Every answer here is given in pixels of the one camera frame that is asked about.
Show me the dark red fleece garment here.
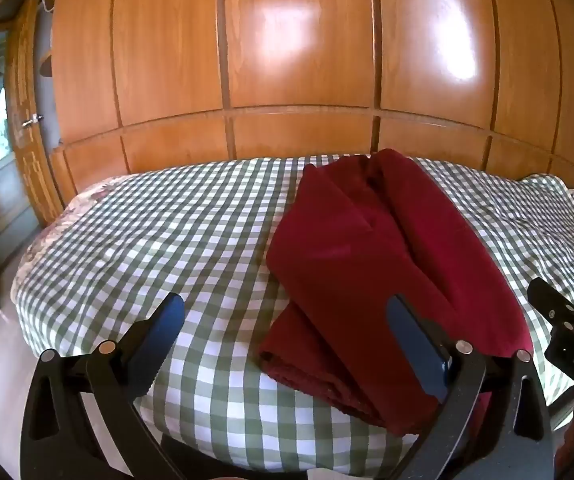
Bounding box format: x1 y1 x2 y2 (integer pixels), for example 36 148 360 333
258 148 533 436

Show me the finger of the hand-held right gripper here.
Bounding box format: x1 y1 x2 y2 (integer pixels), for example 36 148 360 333
527 277 574 331

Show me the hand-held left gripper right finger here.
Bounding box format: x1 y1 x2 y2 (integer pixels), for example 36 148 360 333
384 294 555 480

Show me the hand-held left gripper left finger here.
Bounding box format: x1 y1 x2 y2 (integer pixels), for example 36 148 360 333
19 292 188 480

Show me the green white checked blanket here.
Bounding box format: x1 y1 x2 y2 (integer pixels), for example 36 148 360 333
14 155 574 478

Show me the wooden wardrobe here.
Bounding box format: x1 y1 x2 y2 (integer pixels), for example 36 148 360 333
49 0 574 206

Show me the wooden door with glass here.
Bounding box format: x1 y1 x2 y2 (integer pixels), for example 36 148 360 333
0 0 65 271

